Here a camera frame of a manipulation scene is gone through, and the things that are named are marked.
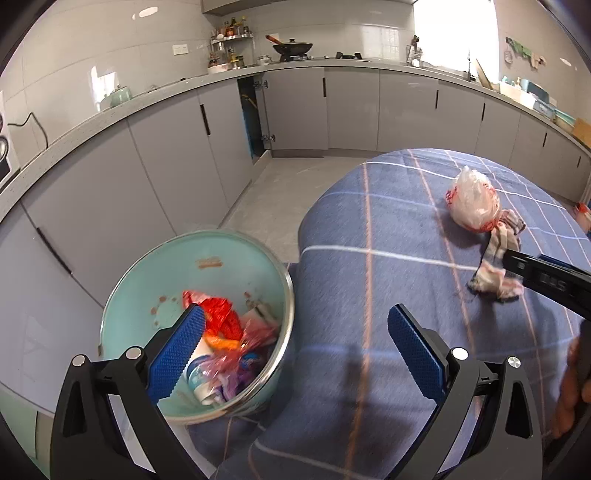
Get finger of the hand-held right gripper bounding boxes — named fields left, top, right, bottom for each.
left=502, top=249, right=539, bottom=288
left=538, top=255, right=591, bottom=280

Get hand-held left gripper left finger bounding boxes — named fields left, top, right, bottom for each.
left=50, top=304, right=208, bottom=480

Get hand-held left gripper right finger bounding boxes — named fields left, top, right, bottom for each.
left=388, top=304, right=543, bottom=480

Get striped paper wrapper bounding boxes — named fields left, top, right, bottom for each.
left=467, top=209, right=527, bottom=303

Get red plastic wrapper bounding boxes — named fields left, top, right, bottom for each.
left=182, top=290, right=243, bottom=340

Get purple wrapper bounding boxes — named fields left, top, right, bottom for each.
left=219, top=369, right=250, bottom=403

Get clear plastic bag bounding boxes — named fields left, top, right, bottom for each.
left=212, top=318, right=282, bottom=384

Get teal metal-rimmed bin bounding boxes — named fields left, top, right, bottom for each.
left=99, top=230, right=296, bottom=425

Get person's right hand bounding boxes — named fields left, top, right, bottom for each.
left=553, top=337, right=586, bottom=440

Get white plastic bag red print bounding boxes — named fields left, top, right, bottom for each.
left=444, top=166, right=503, bottom=232

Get blue plaid blanket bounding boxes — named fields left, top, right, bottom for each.
left=189, top=148, right=591, bottom=480

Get wooden cutting board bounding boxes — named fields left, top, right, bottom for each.
left=473, top=58, right=495, bottom=88

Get grey kitchen cabinets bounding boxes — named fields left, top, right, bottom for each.
left=0, top=65, right=591, bottom=462

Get utensil holder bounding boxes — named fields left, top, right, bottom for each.
left=406, top=34, right=423, bottom=68

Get window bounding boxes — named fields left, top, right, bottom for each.
left=413, top=0, right=499, bottom=70

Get teal kettle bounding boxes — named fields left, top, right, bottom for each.
left=99, top=85, right=134, bottom=109

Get white kitchen appliance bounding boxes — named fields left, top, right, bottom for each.
left=0, top=90, right=21, bottom=181

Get gas stove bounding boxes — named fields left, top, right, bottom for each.
left=277, top=52, right=372, bottom=63

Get black wok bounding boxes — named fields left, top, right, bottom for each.
left=265, top=34, right=315, bottom=61

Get metal spice rack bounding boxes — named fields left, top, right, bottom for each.
left=208, top=16, right=256, bottom=75

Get wall hooks with cloths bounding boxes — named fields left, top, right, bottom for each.
left=505, top=37, right=548, bottom=70

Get black power cable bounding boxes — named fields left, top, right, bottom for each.
left=7, top=112, right=49, bottom=151

